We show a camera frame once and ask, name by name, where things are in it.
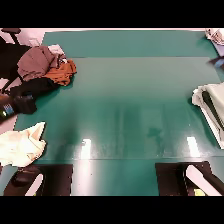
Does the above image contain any mauve brown garment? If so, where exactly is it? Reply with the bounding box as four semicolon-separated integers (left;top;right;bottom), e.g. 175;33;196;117
17;45;65;83

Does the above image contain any cream garment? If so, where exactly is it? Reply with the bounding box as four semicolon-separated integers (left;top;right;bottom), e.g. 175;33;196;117
0;121;47;168

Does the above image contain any small white garment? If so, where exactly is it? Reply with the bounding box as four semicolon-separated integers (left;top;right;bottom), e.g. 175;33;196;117
47;43;66;56

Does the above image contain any black garment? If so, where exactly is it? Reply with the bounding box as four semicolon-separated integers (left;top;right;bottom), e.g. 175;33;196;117
9;77;62;115

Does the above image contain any black office chair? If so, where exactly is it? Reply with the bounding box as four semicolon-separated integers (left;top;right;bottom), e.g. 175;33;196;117
0;28;33;93

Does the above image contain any dark green folded garment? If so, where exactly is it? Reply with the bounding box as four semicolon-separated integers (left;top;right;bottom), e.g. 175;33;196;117
201;90;224;132

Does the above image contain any orange garment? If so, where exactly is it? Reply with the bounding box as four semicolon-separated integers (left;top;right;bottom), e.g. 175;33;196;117
43;59;78;87

